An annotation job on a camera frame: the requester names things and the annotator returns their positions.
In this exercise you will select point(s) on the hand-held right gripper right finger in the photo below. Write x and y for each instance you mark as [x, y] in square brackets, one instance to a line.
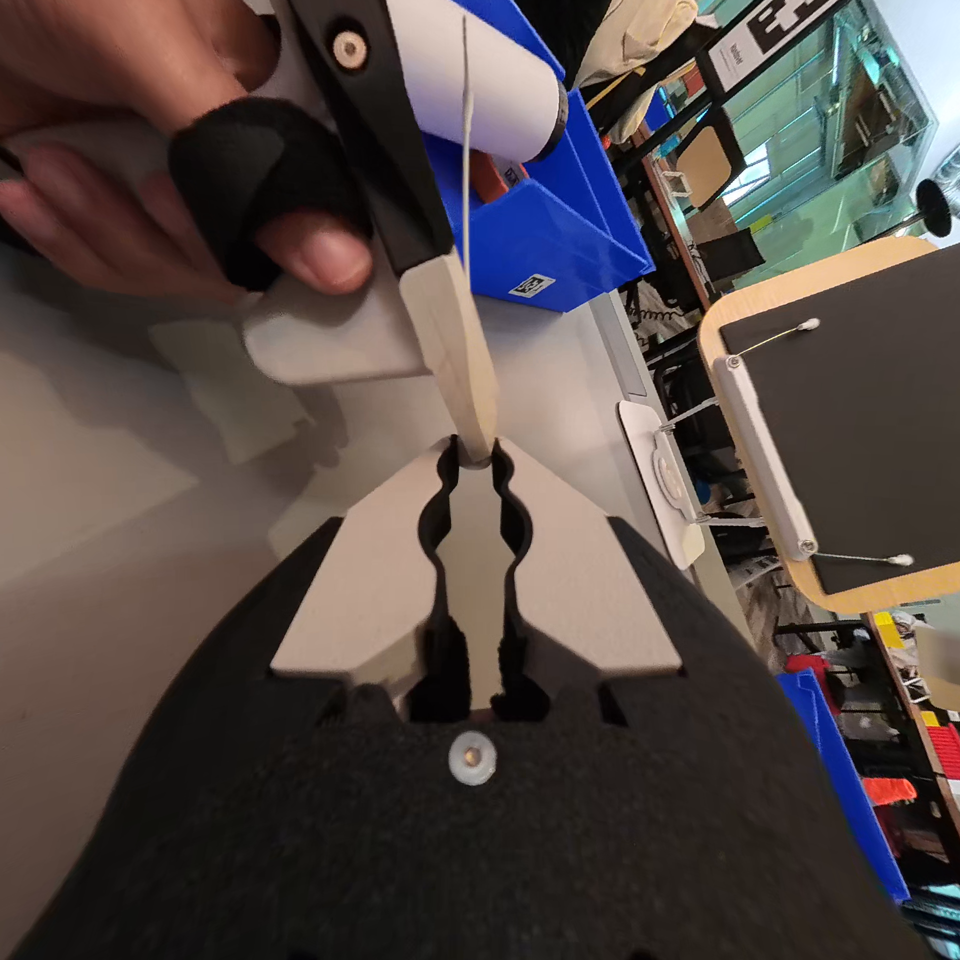
[592, 592]

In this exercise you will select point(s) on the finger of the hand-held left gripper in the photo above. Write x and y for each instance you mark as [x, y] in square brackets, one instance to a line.
[457, 352]

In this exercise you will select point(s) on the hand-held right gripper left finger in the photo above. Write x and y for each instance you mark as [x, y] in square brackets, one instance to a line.
[360, 592]

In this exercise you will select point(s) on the blue bin with marker label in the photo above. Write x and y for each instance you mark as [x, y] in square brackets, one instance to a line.
[555, 240]

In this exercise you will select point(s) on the unlabelled blue bin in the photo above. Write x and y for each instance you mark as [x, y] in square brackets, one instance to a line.
[832, 750]

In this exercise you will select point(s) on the person's left hand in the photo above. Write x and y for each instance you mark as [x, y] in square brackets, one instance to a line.
[112, 60]

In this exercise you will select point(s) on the small red box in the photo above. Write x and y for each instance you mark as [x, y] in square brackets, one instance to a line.
[495, 180]

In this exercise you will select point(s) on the white cylinder roll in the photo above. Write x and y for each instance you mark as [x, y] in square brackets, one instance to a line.
[487, 67]

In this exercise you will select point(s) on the red bag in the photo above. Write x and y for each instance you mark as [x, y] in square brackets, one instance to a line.
[814, 664]

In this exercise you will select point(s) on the beige jacket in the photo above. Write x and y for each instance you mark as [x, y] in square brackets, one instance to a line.
[637, 37]

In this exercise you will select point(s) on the wooden back chair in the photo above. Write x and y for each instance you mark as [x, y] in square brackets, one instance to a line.
[705, 165]

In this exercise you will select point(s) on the wood edged black board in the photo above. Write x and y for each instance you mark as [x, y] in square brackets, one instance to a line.
[862, 420]

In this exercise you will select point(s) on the hanging marker banner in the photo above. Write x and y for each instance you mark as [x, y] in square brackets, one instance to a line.
[757, 37]

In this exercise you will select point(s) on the black floor lamp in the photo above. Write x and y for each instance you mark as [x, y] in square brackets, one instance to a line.
[937, 208]

